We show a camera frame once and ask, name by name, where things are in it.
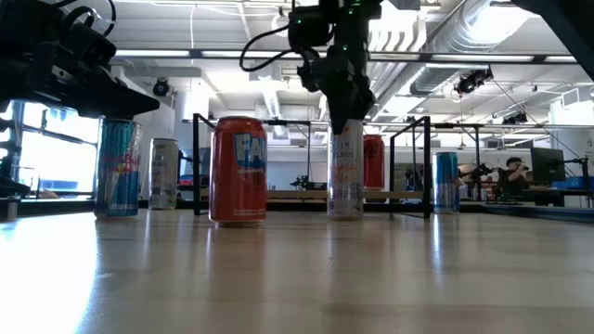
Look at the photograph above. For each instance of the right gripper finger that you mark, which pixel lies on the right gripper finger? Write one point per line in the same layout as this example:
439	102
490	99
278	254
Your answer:
345	113

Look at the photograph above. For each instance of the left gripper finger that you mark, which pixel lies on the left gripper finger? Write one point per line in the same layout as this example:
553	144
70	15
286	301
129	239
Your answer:
125	99
111	115

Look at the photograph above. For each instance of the blue silver Red Bull can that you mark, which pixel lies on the blue silver Red Bull can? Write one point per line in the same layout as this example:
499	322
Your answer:
446	183
118	171

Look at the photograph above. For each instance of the red cola can black script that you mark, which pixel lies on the red cola can black script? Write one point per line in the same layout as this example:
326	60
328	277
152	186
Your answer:
375	162

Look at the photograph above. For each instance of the white Celsius can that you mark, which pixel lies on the white Celsius can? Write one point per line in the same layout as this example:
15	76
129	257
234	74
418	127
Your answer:
345	176
163	174

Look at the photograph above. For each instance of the red Fanta strawberry can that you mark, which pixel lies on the red Fanta strawberry can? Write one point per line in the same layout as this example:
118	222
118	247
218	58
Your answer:
237	185

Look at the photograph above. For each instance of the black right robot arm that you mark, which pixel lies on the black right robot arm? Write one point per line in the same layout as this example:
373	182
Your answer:
580	23

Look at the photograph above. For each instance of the black background robot arm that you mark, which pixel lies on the black background robot arm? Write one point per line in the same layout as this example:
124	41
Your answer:
306	184
480	169

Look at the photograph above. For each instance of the white ceiling light panel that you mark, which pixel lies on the white ceiling light panel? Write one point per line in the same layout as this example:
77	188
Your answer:
399	28

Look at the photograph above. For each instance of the black overhead light bar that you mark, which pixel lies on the black overhead light bar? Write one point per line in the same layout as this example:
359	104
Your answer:
195	54

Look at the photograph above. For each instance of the black computer monitor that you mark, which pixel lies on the black computer monitor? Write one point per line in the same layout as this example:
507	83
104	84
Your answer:
547	164
205	162

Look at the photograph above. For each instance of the black ceiling track light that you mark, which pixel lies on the black ceiling track light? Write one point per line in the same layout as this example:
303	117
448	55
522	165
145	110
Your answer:
473	81
515	118

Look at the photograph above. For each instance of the person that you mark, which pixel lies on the person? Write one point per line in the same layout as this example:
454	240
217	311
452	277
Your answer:
512	178

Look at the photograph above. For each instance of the dark background desk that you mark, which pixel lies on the dark background desk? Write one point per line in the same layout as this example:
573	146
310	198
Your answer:
547	197

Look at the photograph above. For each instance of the black round ceiling camera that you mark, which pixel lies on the black round ceiling camera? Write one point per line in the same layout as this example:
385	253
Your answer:
161	87

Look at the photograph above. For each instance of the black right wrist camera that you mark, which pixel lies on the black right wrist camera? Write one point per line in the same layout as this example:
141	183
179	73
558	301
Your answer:
308	28

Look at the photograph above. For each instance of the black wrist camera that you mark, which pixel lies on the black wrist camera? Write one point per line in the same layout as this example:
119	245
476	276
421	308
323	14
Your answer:
308	28
90	46

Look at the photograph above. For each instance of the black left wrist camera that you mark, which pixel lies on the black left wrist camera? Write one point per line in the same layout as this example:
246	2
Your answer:
90	46

